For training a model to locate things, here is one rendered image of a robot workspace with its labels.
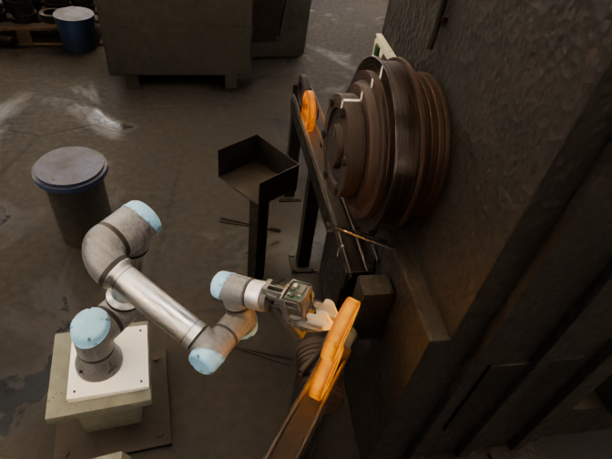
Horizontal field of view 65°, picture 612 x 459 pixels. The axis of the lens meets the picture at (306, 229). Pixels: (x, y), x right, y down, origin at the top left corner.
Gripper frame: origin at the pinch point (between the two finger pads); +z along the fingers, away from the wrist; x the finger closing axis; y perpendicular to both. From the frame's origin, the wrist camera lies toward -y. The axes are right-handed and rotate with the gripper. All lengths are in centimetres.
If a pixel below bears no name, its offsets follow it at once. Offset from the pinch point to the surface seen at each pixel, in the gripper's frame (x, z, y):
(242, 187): 64, -72, -15
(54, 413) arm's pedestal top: -34, -88, -41
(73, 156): 57, -161, -9
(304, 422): -12.5, -7.5, -27.4
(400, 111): 35, 3, 38
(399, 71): 46, 0, 43
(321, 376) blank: -5.4, -4.4, -15.5
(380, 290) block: 25.1, 0.2, -13.1
